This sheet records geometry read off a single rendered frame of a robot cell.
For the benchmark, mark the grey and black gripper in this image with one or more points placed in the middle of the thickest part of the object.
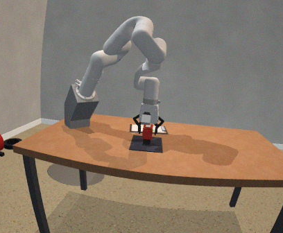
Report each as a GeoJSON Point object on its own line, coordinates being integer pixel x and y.
{"type": "Point", "coordinates": [153, 109]}

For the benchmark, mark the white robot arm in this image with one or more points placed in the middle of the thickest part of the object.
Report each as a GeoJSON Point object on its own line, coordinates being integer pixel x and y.
{"type": "Point", "coordinates": [140, 30]}

